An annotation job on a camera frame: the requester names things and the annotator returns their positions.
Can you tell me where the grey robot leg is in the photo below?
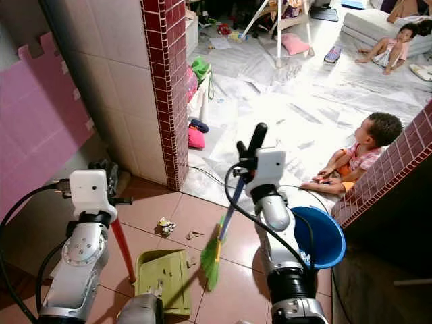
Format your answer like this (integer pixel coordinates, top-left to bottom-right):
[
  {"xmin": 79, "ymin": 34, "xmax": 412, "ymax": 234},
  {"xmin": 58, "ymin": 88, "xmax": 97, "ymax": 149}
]
[{"xmin": 117, "ymin": 291, "xmax": 164, "ymax": 324}]

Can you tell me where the white sandal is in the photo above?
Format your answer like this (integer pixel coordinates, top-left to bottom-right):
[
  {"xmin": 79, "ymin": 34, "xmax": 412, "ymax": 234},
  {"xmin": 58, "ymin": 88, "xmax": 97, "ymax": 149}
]
[{"xmin": 408, "ymin": 62, "xmax": 432, "ymax": 82}]

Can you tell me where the long-haired child in pink dress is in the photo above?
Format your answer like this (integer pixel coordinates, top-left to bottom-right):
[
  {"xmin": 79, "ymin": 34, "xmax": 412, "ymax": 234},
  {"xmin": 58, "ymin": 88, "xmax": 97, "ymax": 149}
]
[{"xmin": 354, "ymin": 18, "xmax": 432, "ymax": 76}]

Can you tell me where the green broom with blue handle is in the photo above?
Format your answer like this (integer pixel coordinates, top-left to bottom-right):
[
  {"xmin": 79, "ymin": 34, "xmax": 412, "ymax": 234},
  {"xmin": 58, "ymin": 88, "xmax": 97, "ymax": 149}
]
[{"xmin": 199, "ymin": 175, "xmax": 246, "ymax": 293}]

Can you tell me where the green bag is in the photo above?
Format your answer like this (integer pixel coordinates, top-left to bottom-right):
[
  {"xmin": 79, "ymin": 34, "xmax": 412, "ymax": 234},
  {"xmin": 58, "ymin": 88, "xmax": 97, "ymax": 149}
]
[{"xmin": 190, "ymin": 57, "xmax": 212, "ymax": 86}]

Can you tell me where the pink foam mat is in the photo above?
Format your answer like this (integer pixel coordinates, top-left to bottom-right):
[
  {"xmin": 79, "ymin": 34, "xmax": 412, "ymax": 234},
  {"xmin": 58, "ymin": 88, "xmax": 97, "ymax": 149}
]
[{"xmin": 0, "ymin": 32, "xmax": 95, "ymax": 220}]

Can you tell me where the short-haired toddler in plaid shirt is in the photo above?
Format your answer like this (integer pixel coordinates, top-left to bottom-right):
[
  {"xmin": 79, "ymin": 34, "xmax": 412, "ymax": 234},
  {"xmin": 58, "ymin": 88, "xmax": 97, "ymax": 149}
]
[{"xmin": 298, "ymin": 111, "xmax": 405, "ymax": 196}]

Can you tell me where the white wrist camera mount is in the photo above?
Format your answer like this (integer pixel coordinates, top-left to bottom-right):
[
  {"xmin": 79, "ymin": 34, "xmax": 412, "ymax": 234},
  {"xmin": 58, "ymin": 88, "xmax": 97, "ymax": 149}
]
[
  {"xmin": 70, "ymin": 169, "xmax": 117, "ymax": 223},
  {"xmin": 245, "ymin": 148, "xmax": 286, "ymax": 198}
]

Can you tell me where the thin grey floor cable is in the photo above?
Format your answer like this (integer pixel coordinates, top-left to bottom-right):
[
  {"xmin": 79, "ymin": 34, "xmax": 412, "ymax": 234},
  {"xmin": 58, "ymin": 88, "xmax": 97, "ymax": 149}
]
[{"xmin": 187, "ymin": 165, "xmax": 245, "ymax": 191}]

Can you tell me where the white plastic floor sheet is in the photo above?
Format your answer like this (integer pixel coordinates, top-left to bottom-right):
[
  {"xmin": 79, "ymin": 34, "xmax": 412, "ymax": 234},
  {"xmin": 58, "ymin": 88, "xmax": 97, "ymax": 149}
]
[{"xmin": 179, "ymin": 5, "xmax": 432, "ymax": 223}]

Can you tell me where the white folding stand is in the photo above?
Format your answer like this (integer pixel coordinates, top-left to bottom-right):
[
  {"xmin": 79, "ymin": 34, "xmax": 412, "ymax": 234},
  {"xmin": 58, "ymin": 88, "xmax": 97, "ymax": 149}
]
[{"xmin": 239, "ymin": 0, "xmax": 315, "ymax": 69}]

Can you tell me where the pink pillow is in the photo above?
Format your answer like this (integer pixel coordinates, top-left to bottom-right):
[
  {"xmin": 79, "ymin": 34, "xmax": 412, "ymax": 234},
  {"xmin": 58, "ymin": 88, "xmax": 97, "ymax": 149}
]
[{"xmin": 281, "ymin": 33, "xmax": 311, "ymax": 57}]

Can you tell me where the blue and pink shoe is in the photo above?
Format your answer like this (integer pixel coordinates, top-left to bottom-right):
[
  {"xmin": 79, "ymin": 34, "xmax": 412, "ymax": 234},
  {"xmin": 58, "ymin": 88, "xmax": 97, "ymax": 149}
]
[{"xmin": 324, "ymin": 45, "xmax": 343, "ymax": 65}]

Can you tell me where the pink cushion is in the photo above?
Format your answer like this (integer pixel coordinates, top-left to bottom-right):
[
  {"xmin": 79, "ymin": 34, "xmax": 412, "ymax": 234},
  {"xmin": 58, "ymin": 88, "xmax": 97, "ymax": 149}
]
[{"xmin": 187, "ymin": 127, "xmax": 206, "ymax": 150}]

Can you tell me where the green dustpan with red handle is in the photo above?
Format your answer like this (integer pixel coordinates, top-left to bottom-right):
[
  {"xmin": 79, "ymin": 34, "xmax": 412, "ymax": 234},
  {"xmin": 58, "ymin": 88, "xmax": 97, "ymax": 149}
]
[{"xmin": 110, "ymin": 217, "xmax": 194, "ymax": 317}]

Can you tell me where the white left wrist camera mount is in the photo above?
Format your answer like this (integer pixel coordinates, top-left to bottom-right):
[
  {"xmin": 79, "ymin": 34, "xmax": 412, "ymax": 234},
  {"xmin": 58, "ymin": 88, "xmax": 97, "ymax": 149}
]
[{"xmin": 70, "ymin": 169, "xmax": 117, "ymax": 223}]

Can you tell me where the crumpled paper wrapper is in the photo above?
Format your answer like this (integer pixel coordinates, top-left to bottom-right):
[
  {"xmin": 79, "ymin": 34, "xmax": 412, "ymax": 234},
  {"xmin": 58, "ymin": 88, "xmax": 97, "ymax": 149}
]
[{"xmin": 157, "ymin": 217, "xmax": 177, "ymax": 237}]

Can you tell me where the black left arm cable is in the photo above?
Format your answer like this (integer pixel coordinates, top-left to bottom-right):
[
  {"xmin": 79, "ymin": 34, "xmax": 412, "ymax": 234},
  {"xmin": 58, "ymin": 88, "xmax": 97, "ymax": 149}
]
[{"xmin": 0, "ymin": 184, "xmax": 72, "ymax": 324}]

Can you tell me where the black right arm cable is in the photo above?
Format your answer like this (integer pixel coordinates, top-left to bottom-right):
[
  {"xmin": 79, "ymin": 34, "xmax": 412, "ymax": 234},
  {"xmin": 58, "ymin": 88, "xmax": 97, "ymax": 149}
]
[{"xmin": 223, "ymin": 164, "xmax": 313, "ymax": 272}]

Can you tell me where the dark blue slipper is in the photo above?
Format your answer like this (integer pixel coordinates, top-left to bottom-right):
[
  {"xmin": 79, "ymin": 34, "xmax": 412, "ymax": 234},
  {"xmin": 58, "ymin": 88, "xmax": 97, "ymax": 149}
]
[{"xmin": 188, "ymin": 118, "xmax": 211, "ymax": 134}]

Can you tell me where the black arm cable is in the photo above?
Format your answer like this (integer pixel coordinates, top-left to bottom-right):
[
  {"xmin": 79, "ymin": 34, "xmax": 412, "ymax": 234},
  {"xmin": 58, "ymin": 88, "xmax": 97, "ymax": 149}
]
[
  {"xmin": 0, "ymin": 184, "xmax": 72, "ymax": 324},
  {"xmin": 223, "ymin": 164, "xmax": 313, "ymax": 272}
]

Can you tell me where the blue plastic bucket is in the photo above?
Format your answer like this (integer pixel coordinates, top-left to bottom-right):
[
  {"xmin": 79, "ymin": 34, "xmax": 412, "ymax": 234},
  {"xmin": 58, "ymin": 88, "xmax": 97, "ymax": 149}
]
[{"xmin": 289, "ymin": 205, "xmax": 347, "ymax": 270}]

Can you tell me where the white mattress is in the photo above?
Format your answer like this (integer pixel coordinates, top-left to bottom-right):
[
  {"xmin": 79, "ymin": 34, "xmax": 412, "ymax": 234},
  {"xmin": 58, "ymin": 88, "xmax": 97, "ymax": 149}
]
[{"xmin": 342, "ymin": 9, "xmax": 432, "ymax": 51}]

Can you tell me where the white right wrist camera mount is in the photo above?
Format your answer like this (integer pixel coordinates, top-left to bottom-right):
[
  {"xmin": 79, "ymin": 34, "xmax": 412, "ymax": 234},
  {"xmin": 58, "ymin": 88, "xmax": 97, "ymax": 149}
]
[{"xmin": 245, "ymin": 148, "xmax": 286, "ymax": 198}]

